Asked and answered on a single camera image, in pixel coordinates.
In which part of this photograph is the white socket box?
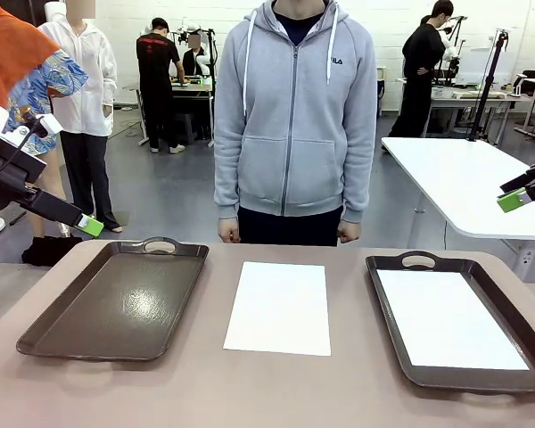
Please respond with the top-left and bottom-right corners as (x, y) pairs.
(519, 248), (535, 283)

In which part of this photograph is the white and black background robot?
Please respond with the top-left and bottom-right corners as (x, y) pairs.
(173, 17), (218, 86)

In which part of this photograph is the white rounded table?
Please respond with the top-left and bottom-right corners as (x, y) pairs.
(381, 136), (535, 251)

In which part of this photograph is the grey background work table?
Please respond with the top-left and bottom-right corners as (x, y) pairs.
(171, 78), (215, 139)

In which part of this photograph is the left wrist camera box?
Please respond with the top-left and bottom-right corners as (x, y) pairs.
(0, 133), (49, 186)

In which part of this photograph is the left forearm in grey sleeve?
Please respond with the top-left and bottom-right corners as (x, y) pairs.
(341, 146), (379, 224)

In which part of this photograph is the long grey background table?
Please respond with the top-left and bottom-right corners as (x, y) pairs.
(427, 84), (531, 135)

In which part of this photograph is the person in grey hoodie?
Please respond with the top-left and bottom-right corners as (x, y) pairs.
(213, 0), (379, 247)

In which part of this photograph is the person's left hand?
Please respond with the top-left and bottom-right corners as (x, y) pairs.
(336, 219), (362, 244)

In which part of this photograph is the right forearm in grey sleeve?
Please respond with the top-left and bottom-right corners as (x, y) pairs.
(214, 146), (242, 222)

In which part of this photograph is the white A4 paper sheet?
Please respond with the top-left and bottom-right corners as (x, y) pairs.
(376, 268), (531, 372)

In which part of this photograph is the man in black T-shirt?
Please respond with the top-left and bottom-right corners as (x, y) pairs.
(136, 17), (187, 155)

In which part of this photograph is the black tripod pole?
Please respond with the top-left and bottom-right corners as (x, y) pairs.
(466, 27), (512, 143)

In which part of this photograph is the person in black clothes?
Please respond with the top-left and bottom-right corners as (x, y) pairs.
(388, 0), (456, 139)

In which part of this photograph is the person's right hand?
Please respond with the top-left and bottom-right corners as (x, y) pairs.
(217, 217), (242, 244)

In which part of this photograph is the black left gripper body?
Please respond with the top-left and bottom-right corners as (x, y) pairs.
(0, 173), (32, 213)

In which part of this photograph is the seated person in dark clothes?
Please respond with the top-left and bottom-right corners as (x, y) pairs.
(181, 34), (210, 78)

